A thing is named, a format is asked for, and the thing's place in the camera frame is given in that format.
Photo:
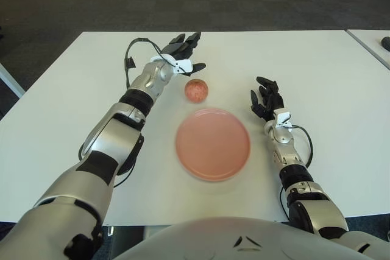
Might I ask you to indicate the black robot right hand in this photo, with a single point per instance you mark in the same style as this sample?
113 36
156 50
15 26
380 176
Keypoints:
271 101

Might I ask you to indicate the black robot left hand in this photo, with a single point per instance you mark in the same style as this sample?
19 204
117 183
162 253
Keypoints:
176 48

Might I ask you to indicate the red apple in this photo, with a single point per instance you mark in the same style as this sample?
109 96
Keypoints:
197 91

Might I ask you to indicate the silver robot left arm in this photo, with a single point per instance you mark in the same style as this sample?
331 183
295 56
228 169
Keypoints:
106 138

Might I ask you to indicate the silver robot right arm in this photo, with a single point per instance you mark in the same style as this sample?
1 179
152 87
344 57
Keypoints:
286 141

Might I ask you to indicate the pink round plate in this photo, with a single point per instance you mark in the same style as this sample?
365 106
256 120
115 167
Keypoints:
213 144

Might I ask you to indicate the grey handheld controller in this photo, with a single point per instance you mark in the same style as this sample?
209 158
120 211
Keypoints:
386 43

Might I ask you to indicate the silver robot torso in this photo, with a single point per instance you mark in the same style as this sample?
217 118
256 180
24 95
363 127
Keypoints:
213 238

